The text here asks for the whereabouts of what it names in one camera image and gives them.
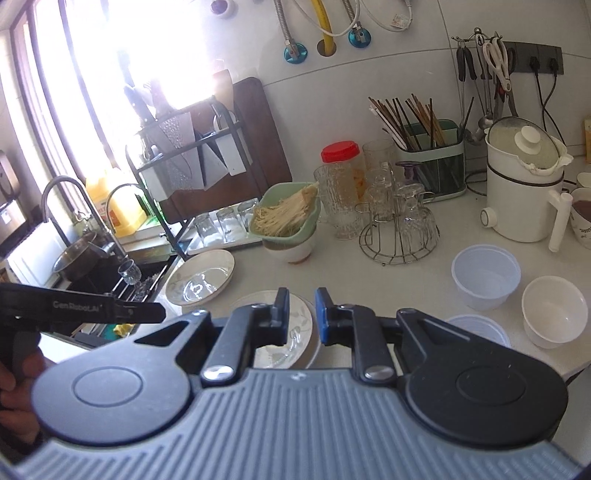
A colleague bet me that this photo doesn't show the black kitchen sink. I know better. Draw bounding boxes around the black kitchen sink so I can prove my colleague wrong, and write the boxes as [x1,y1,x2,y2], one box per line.
[0,249,182,339]

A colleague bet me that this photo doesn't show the textured tall glass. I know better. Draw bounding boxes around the textured tall glass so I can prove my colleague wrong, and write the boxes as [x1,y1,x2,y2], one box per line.
[314,165,366,241]

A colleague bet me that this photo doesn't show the black dish rack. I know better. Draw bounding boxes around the black dish rack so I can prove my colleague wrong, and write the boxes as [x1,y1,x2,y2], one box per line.
[124,99,262,261]

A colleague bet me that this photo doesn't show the white cable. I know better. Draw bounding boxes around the white cable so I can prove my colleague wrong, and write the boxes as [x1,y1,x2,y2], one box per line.
[360,0,416,33]

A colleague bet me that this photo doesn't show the steel drip tray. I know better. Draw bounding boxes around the steel drip tray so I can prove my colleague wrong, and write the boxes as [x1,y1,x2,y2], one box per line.
[178,212,265,260]

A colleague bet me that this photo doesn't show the white ceramic bowl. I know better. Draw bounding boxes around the white ceramic bowl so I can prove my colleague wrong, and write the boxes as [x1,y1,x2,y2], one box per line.
[522,275,588,350]

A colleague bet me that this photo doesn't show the black power cable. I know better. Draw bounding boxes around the black power cable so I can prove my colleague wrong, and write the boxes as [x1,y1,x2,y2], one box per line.
[545,58,563,136]
[530,56,568,141]

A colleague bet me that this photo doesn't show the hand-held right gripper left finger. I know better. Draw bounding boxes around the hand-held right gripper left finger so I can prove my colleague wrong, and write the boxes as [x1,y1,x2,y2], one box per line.
[134,287,291,388]

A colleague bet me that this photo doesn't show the white handled scissors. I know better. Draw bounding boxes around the white handled scissors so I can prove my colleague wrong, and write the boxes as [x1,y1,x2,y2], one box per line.
[484,37,514,93]

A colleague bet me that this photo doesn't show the pale noodles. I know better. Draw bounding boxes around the pale noodles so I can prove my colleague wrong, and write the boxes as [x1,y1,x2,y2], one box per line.
[252,184,319,234]

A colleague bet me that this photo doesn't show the person's left hand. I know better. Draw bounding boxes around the person's left hand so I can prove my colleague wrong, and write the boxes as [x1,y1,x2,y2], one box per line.
[0,351,56,446]

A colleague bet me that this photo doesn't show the translucent plastic bowl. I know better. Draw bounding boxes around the translucent plastic bowl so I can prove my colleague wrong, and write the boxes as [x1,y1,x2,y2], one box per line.
[451,245,522,311]

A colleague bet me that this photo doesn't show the braided steel hose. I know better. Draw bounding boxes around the braided steel hose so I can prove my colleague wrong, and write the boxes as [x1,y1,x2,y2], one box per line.
[273,0,298,47]
[339,0,362,31]

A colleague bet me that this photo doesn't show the floral mug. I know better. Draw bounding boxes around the floral mug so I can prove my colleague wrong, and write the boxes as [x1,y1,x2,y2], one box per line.
[569,187,591,246]

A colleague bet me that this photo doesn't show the white bowl with brown foot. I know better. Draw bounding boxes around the white bowl with brown foot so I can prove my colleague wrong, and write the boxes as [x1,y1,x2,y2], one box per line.
[262,233,318,265]

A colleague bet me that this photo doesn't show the purple glass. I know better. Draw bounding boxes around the purple glass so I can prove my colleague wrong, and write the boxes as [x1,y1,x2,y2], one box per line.
[396,160,423,185]

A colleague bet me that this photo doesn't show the wire glass rack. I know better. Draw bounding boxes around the wire glass rack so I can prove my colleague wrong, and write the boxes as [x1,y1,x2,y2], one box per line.
[359,203,440,267]

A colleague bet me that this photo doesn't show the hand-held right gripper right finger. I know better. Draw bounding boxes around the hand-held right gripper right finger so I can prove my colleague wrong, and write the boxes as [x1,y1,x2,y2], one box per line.
[315,287,444,384]

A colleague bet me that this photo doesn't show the upturned clear glass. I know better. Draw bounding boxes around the upturned clear glass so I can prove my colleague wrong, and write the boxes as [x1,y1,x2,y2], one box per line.
[365,168,399,222]
[394,184,439,252]

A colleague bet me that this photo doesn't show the white electric cooking pot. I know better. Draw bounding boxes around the white electric cooking pot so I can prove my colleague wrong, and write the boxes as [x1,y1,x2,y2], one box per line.
[479,134,574,253]

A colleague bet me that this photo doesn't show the green chopstick holder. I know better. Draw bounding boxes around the green chopstick holder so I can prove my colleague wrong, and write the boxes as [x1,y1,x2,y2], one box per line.
[396,119,465,202]

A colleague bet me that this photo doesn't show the deep patterned plate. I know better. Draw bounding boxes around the deep patterned plate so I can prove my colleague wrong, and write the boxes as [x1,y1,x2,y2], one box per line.
[165,249,236,308]

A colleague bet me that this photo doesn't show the steel pot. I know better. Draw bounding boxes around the steel pot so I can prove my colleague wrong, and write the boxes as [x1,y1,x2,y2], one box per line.
[52,231,116,282]

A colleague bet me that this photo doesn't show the tall clear glass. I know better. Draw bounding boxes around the tall clear glass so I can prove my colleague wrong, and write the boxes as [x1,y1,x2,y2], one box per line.
[362,138,399,183]

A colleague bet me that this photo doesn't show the yellow oil bottle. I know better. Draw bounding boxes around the yellow oil bottle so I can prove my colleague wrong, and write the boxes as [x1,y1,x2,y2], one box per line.
[85,168,148,237]

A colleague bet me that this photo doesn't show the bundle of chopsticks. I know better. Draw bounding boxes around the bundle of chopsticks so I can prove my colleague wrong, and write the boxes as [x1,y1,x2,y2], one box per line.
[368,94,448,149]

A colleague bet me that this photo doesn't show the red lid plastic jar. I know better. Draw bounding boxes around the red lid plastic jar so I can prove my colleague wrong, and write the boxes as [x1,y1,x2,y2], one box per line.
[321,141,368,204]

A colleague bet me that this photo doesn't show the dark wall socket strip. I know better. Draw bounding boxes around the dark wall socket strip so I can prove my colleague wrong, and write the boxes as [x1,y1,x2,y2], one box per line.
[502,41,565,76]

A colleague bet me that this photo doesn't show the small drinking glass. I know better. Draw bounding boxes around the small drinking glass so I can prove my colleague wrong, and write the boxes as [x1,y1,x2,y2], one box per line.
[194,213,218,245]
[237,199,259,232]
[216,206,241,241]

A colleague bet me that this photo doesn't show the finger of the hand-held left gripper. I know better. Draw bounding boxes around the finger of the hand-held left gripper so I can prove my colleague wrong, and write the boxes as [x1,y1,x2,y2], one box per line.
[0,284,166,334]

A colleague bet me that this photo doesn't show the yellow hose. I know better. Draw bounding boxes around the yellow hose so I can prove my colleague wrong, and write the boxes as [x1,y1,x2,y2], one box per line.
[311,0,334,57]

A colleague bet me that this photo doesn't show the small curved faucet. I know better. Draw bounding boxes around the small curved faucet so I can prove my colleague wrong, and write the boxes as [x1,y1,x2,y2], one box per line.
[106,183,160,222]

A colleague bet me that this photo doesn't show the utensil stand with ladles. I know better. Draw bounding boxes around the utensil stand with ladles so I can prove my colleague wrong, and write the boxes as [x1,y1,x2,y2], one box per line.
[451,28,518,144]

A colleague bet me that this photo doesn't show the brown cutting board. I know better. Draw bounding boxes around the brown cutting board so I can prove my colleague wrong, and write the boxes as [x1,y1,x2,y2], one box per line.
[159,77,293,223]

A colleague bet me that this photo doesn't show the tall steel faucet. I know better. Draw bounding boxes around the tall steel faucet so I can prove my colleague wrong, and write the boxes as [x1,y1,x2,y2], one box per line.
[41,178,127,259]

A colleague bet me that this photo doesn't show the green strainer basket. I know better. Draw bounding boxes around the green strainer basket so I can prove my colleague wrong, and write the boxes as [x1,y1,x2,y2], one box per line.
[249,182,321,239]

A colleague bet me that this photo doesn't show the glass pot lid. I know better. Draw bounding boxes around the glass pot lid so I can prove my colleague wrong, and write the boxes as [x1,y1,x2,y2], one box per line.
[488,116,566,176]

